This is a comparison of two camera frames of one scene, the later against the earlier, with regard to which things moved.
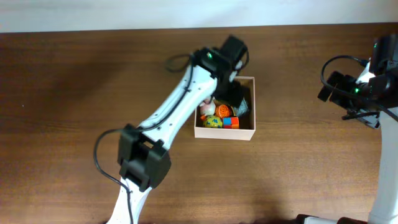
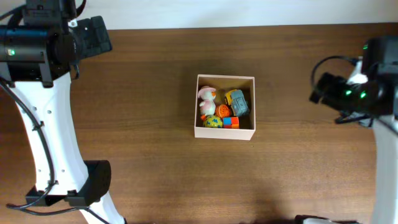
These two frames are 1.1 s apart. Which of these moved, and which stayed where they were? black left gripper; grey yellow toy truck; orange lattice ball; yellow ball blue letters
Moved: black left gripper
Stayed: yellow ball blue letters; grey yellow toy truck; orange lattice ball
